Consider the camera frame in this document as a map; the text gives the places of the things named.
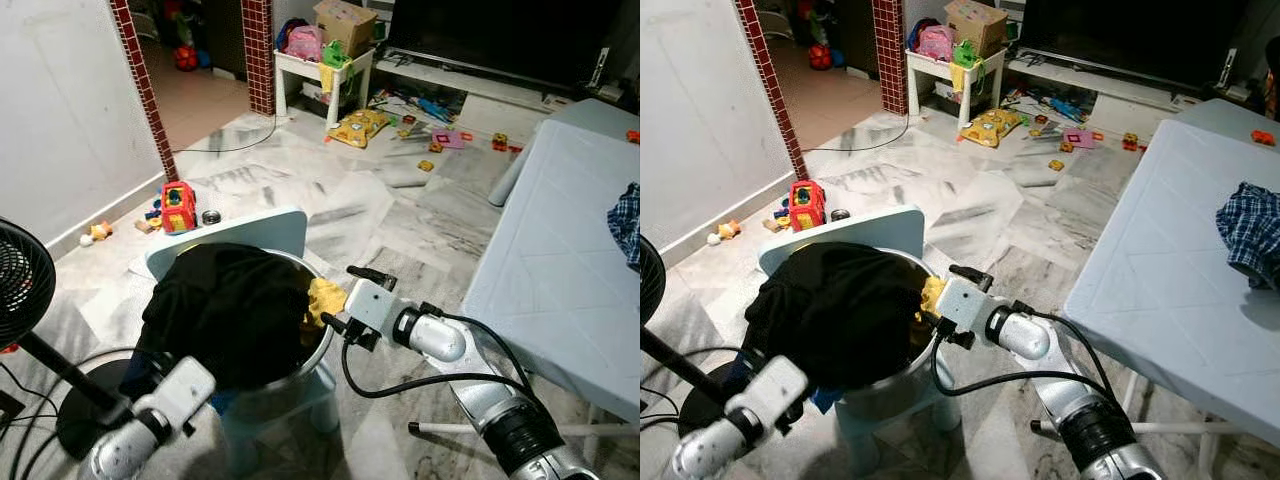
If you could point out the red toy truck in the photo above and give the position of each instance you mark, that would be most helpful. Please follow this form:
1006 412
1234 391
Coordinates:
178 207
806 205

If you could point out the white plastic folding table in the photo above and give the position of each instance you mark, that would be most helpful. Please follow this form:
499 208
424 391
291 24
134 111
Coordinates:
1160 260
560 260

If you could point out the white television bench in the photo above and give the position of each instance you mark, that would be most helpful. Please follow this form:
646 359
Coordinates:
1120 82
500 85

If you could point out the white side table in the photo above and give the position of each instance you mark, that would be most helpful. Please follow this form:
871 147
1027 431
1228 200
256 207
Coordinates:
930 65
300 65

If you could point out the cardboard box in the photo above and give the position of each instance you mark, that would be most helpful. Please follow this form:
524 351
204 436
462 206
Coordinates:
975 22
345 22

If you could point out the green toy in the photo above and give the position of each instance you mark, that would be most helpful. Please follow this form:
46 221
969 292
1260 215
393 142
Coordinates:
966 54
335 54

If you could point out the small red yellow toy car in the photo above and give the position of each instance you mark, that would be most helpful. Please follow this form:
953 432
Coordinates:
499 142
1131 142

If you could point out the blue plaid garment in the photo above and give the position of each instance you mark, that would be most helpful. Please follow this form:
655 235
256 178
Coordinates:
1250 230
625 225

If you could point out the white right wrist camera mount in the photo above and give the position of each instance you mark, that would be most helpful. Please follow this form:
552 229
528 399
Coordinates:
965 305
375 310

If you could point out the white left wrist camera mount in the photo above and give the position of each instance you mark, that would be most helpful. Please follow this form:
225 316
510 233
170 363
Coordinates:
175 395
768 393

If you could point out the small duck toy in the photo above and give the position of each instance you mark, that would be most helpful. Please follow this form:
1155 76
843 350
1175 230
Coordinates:
726 232
96 233

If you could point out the pink flat toy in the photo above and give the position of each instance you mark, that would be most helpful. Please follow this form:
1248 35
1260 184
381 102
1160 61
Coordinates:
448 139
1078 139

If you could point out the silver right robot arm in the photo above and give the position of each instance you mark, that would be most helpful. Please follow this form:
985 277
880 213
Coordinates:
1080 410
500 410

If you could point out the black garment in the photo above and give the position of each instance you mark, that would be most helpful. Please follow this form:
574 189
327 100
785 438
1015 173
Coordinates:
230 310
840 310

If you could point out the red ball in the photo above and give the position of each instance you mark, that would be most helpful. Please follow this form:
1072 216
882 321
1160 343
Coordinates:
186 58
820 58

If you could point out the yellow cloth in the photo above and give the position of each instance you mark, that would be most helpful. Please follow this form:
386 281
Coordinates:
932 297
325 300

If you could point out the steel basin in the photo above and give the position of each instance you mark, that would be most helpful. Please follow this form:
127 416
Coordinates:
290 385
905 390

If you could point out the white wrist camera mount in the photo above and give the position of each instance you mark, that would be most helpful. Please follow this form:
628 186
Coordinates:
965 305
768 393
375 310
175 395

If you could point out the black standing fan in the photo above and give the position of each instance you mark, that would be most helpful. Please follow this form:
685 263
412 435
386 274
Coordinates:
690 370
20 280

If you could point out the blue cloth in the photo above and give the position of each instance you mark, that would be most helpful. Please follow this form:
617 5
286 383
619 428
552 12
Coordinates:
220 402
828 400

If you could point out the black television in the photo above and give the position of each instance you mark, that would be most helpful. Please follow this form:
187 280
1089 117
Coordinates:
500 35
1130 35

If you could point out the blue pink backpack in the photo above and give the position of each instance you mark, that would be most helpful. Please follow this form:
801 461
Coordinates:
1273 80

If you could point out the yellow flat toy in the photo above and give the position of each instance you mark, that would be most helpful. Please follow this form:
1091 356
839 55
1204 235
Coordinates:
360 128
992 128

